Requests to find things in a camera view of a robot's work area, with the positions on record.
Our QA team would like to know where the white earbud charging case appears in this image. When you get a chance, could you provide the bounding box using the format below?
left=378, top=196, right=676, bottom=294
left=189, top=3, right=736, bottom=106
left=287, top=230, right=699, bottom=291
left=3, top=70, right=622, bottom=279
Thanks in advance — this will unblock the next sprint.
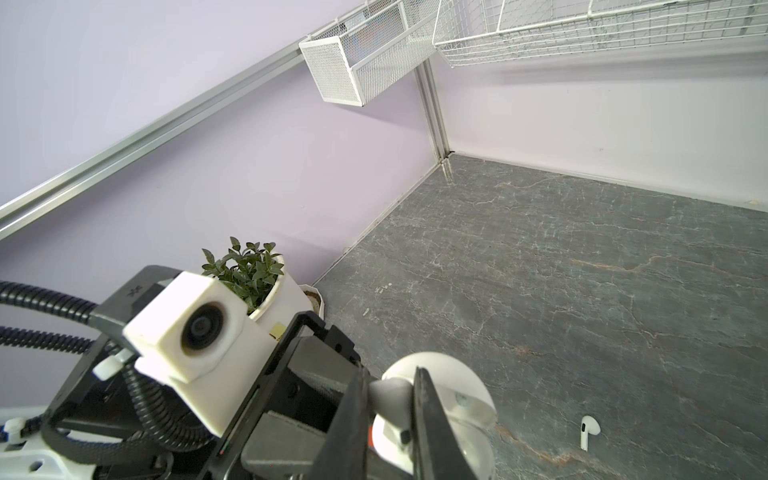
left=380, top=352, right=497, bottom=479

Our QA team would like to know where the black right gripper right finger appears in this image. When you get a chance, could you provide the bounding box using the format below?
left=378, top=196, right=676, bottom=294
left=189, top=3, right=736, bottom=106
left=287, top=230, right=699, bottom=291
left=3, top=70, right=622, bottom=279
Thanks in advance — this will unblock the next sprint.
left=411, top=367, right=475, bottom=480

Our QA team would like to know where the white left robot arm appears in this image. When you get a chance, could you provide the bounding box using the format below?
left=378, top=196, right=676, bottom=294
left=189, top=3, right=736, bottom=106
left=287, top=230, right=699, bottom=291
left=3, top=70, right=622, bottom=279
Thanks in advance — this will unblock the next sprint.
left=1, top=265, right=360, bottom=479

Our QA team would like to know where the white earbud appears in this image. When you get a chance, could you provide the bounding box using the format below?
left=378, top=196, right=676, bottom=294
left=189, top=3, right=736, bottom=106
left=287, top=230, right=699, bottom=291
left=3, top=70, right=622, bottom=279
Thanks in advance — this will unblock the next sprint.
left=368, top=378, right=413, bottom=431
left=580, top=415, right=601, bottom=452

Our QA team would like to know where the white wire wall shelf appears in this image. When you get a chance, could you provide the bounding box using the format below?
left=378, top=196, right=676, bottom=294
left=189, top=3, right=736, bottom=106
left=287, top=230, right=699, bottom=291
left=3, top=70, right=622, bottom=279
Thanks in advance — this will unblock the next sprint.
left=432, top=0, right=767, bottom=67

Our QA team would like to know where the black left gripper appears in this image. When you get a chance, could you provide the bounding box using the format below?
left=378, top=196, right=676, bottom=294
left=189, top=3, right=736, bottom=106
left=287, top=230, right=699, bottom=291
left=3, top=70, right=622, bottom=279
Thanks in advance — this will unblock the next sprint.
left=42, top=265, right=360, bottom=479

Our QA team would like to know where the white mesh box basket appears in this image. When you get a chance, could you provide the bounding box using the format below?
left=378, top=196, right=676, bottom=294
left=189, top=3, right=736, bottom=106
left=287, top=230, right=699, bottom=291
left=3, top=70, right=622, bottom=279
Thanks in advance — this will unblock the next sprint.
left=299, top=0, right=439, bottom=107

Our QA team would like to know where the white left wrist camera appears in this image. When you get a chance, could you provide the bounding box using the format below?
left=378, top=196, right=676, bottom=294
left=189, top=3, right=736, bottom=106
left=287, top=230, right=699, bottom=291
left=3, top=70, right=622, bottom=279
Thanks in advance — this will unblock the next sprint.
left=123, top=272, right=277, bottom=437

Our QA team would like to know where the potted green plant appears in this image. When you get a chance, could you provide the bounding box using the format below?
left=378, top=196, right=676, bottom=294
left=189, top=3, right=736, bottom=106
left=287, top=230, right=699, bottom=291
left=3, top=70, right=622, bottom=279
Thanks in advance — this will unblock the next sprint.
left=202, top=236, right=324, bottom=340

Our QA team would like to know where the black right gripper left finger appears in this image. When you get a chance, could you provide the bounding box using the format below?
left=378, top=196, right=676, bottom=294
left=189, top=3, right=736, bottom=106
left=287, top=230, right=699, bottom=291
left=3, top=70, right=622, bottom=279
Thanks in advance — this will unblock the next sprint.
left=306, top=367, right=370, bottom=479

